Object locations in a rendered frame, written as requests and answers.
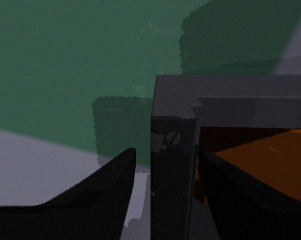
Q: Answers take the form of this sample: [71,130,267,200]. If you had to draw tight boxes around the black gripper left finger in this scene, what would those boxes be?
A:
[0,148,136,240]

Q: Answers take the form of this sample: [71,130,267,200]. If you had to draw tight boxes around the dark grey tray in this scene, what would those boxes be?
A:
[151,75,301,240]

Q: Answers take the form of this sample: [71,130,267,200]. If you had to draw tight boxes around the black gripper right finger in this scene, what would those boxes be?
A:
[198,149,301,240]

